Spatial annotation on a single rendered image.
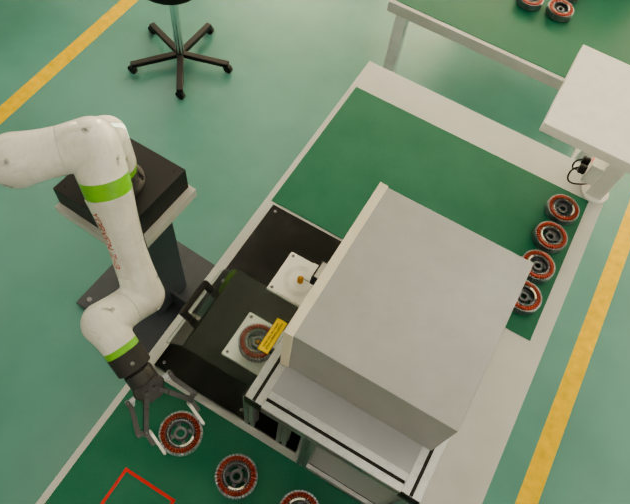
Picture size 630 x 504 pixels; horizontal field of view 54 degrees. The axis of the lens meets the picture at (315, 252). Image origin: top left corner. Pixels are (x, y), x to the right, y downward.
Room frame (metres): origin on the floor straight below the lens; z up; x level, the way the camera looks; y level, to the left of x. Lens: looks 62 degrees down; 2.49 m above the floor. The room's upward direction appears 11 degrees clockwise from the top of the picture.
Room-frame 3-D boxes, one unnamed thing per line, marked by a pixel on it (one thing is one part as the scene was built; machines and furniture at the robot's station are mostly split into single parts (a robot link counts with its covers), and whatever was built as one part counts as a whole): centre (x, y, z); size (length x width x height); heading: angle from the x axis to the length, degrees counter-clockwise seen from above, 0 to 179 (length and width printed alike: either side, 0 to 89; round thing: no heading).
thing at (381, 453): (0.59, -0.23, 1.09); 0.68 x 0.44 x 0.05; 159
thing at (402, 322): (0.58, -0.23, 1.22); 0.44 x 0.39 x 0.20; 159
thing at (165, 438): (0.30, 0.26, 0.83); 0.11 x 0.11 x 0.04
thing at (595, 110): (1.35, -0.79, 0.98); 0.37 x 0.35 x 0.46; 159
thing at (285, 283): (0.82, 0.03, 0.78); 0.15 x 0.15 x 0.01; 69
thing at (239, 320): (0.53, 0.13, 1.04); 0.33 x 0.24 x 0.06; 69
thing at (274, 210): (0.70, 0.06, 0.76); 0.64 x 0.47 x 0.02; 159
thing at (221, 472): (0.23, 0.09, 0.77); 0.11 x 0.11 x 0.04
